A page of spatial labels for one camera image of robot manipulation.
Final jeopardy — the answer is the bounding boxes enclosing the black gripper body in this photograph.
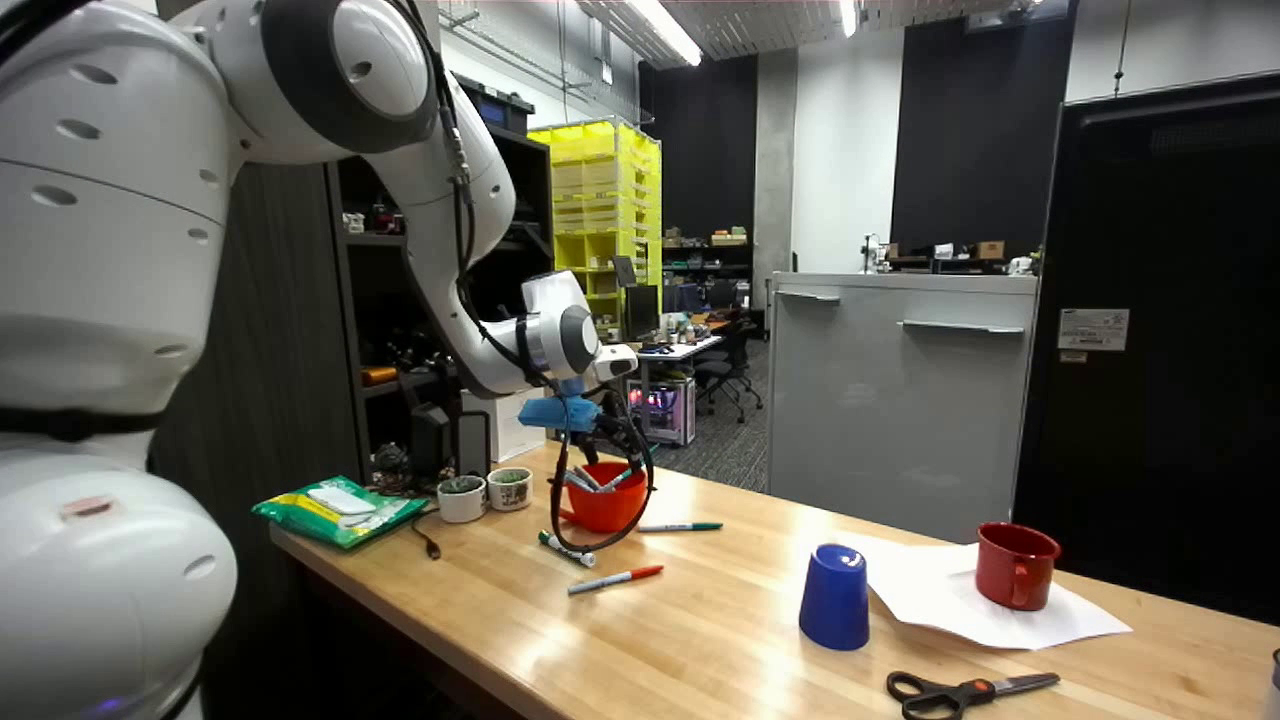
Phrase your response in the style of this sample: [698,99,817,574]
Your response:
[583,400,642,459]

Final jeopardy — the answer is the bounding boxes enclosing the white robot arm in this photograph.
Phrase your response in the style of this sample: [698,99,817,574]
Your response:
[0,0,602,720]

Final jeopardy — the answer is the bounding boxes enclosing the orange cup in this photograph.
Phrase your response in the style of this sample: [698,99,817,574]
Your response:
[570,459,650,533]

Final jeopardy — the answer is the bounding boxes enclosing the green pen near cup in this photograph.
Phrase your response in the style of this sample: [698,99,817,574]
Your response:
[637,522,726,533]

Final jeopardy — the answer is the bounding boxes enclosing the blue plastic cup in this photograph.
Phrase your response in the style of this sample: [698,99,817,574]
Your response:
[800,544,869,651]

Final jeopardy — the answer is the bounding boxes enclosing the rear white plant pot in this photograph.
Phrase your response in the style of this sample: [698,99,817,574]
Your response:
[487,469,528,511]

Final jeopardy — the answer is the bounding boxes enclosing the white plant pot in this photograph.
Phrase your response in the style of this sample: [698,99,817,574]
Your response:
[487,469,528,511]
[436,477,486,524]

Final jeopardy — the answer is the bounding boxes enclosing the thick green marker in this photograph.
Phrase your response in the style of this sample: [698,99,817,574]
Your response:
[537,533,595,569]

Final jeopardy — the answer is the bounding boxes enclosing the front white plant pot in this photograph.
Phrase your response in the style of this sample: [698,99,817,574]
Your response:
[436,477,486,524]

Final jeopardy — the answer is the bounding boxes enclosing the yellow shelving rack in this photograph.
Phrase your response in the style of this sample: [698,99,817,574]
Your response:
[532,119,664,330]

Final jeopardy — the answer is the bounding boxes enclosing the green plastic package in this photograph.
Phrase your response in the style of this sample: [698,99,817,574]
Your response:
[257,477,429,551]

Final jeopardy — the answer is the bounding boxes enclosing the white paper sheet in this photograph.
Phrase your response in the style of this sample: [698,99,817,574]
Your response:
[860,535,1138,655]

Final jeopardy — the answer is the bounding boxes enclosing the red mug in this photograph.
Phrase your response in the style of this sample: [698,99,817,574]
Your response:
[978,522,1060,613]

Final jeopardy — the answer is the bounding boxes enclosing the black cabinet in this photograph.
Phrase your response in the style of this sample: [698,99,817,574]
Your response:
[1017,81,1280,626]

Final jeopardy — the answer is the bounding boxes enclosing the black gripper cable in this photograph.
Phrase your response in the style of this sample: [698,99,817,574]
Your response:
[548,395,660,556]

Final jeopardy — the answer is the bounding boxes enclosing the black-handled scissors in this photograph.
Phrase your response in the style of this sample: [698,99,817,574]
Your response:
[884,672,1055,720]

